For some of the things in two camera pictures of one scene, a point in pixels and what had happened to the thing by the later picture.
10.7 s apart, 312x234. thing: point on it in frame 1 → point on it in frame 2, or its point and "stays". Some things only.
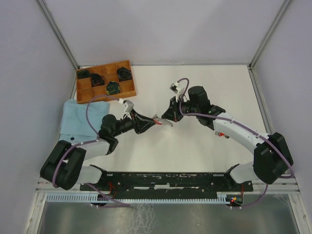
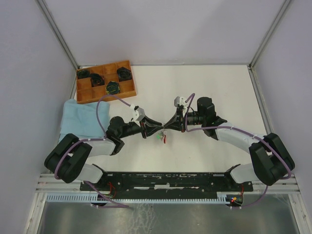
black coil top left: (83, 73) stays
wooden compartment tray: (115, 79) stays
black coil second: (97, 79) stays
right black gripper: (172, 113) → (179, 118)
